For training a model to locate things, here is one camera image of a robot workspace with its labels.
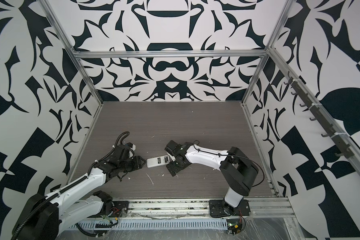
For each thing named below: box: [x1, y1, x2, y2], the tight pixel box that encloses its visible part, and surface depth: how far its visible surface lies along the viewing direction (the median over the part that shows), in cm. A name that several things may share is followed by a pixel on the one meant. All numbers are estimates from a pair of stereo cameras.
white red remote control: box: [146, 155, 170, 168], surface depth 91 cm
